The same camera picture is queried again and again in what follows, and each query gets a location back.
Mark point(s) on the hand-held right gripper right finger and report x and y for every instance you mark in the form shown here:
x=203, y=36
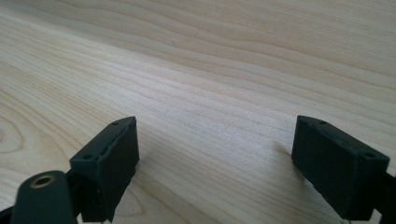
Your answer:
x=337, y=172

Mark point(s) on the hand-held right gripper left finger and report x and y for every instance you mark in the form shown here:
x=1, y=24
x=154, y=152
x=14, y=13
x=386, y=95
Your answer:
x=107, y=169

